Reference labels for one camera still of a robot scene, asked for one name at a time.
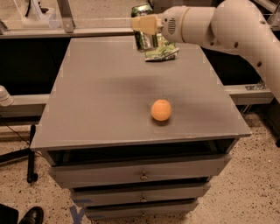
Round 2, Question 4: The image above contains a blue tape mark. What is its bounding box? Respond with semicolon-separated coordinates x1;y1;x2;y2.
69;201;94;224

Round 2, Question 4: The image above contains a top grey drawer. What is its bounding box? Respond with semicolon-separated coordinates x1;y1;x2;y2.
49;154;231;188

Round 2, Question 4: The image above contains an orange fruit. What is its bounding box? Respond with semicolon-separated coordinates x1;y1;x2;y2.
151;99;172;122

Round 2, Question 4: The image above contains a middle grey drawer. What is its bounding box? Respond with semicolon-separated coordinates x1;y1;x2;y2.
71;183;210;207

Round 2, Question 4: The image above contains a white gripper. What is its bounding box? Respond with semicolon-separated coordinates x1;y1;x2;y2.
130;6;187;43

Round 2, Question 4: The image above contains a metal rail frame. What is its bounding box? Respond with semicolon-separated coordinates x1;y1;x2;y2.
0;0;279;37

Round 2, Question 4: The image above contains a black stand leg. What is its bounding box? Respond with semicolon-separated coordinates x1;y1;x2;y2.
0;124;39;184

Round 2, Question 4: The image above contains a green snack bag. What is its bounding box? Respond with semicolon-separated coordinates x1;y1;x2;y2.
145;33;179;62

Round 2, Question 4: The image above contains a black shoe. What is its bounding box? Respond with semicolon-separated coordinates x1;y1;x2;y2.
18;206;44;224

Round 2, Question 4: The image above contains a bottom grey drawer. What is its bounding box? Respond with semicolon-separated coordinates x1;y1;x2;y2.
85;199;198;221

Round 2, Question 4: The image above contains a white cylinder object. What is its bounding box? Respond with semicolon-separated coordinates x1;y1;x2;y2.
0;85;13;107

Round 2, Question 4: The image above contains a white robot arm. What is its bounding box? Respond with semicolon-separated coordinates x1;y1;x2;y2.
130;0;280;101

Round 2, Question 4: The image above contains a grey drawer cabinet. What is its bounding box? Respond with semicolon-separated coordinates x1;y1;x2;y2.
30;32;253;221

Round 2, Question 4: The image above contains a green soda can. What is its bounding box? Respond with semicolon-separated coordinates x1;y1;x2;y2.
131;3;158;52

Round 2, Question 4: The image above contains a grey drawer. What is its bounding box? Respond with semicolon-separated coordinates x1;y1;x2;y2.
49;154;231;188
71;183;210;207
85;199;198;221

